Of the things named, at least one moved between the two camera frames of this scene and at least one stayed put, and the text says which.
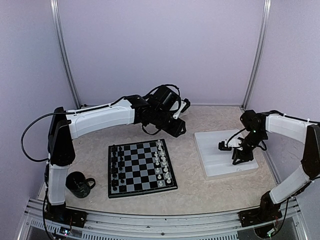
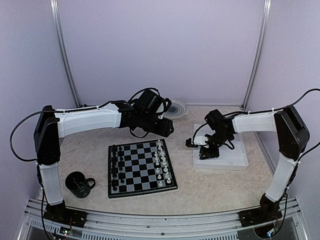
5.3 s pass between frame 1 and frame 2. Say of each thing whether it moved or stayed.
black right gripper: moved
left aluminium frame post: stayed
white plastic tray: moved
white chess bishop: stayed
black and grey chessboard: stayed
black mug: stayed
